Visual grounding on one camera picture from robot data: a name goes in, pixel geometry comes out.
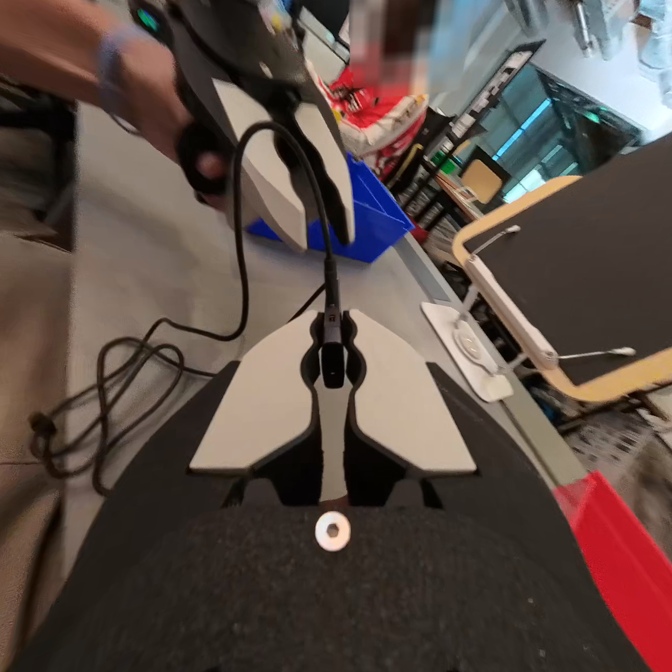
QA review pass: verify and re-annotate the grey desk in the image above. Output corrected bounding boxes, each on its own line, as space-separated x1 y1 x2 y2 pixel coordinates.
42 100 589 589

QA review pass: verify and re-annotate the red white printed bag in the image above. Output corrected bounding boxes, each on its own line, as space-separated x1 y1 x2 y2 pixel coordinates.
326 63 431 158

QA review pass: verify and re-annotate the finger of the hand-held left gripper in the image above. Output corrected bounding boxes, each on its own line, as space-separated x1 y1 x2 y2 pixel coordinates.
210 79 307 253
294 100 356 247

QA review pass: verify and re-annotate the blue plastic bin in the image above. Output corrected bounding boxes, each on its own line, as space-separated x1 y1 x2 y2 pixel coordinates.
247 153 415 263

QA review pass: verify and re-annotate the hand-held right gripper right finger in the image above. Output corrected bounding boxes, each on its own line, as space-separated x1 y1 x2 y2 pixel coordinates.
347 308 478 492

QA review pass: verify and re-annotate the blue wristband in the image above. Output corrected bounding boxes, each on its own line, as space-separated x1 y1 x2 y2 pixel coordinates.
95 27 153 111

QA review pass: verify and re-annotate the thick black cable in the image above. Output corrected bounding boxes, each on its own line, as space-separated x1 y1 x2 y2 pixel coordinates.
30 121 352 494

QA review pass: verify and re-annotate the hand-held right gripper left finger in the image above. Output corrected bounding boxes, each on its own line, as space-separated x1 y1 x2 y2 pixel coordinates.
189 312 321 492

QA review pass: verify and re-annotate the red plastic bin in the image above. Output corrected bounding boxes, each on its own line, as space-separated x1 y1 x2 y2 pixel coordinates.
552 471 672 672

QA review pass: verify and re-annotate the person's left forearm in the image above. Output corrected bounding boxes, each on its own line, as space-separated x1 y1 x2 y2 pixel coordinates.
0 0 132 106

